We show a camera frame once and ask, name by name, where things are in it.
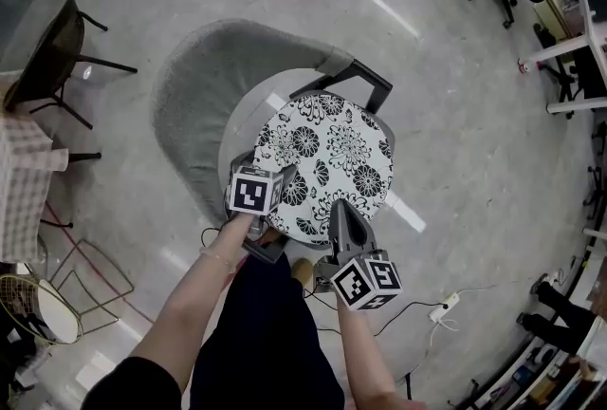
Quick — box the black white floral cushion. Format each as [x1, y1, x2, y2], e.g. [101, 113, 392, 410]
[253, 94, 395, 244]

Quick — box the white storage shelf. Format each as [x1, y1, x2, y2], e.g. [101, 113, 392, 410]
[453, 317, 607, 410]

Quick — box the person's dark skirt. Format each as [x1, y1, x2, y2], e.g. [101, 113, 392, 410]
[188, 251, 348, 410]

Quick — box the grey upholstered chair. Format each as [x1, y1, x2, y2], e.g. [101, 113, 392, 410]
[150, 17, 395, 265]

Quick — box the black swivel chair under desk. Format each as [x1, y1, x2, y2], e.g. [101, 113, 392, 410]
[532, 22, 607, 121]

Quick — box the yellow wire chair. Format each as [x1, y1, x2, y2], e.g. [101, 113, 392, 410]
[0, 238, 136, 346]

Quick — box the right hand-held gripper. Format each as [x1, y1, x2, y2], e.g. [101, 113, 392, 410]
[314, 198, 405, 313]

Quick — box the white desk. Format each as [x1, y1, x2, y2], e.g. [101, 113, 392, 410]
[516, 0, 607, 116]

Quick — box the table with checked cloth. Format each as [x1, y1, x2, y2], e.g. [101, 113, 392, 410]
[0, 113, 103, 265]

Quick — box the white cable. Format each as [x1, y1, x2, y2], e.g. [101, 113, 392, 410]
[402, 289, 499, 381]

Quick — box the white power strip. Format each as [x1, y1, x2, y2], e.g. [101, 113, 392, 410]
[427, 292, 462, 324]

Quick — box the person's tan shoe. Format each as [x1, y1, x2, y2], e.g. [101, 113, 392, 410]
[290, 257, 315, 293]

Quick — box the black power cable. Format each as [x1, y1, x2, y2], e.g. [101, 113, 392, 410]
[303, 288, 450, 339]

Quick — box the dark brown chair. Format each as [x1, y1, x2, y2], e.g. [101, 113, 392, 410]
[2, 0, 139, 131]

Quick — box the person's dark left sleeve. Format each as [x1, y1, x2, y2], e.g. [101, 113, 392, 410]
[83, 355, 184, 410]

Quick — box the person's right forearm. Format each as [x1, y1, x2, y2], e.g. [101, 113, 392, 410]
[335, 301, 400, 410]

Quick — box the person's left forearm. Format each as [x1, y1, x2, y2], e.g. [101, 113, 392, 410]
[129, 211, 256, 382]

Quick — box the clear wrist bracelet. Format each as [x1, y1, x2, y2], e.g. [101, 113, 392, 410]
[198, 246, 236, 274]

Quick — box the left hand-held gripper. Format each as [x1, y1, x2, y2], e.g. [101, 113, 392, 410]
[224, 150, 300, 239]

